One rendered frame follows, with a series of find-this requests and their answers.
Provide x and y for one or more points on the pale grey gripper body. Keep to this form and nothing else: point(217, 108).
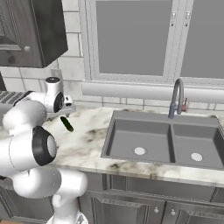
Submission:
point(64, 110)

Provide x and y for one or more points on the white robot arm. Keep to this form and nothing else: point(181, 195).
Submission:
point(23, 151)

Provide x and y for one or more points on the dark green cucumber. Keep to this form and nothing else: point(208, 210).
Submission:
point(67, 124)

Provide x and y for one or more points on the grey slotted toaster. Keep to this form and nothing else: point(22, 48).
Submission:
point(10, 96)

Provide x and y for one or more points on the round grey cupboard knob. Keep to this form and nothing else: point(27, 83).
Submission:
point(27, 48)

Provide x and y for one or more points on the grey framed window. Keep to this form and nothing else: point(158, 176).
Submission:
point(132, 40)

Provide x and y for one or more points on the grey double sink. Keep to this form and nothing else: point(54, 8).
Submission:
point(163, 140)

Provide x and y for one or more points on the dark grey base cupboard door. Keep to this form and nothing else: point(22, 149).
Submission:
point(26, 208)
point(122, 211)
point(198, 215)

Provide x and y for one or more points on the grey curved tap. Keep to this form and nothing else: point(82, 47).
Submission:
point(176, 96)

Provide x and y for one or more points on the dark grey panel under sink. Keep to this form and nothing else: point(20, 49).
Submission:
point(163, 188)

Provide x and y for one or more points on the small silver door knob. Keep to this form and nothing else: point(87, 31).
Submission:
point(173, 212)
point(156, 209)

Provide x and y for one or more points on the dark wall cupboard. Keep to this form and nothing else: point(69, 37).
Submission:
point(32, 29)

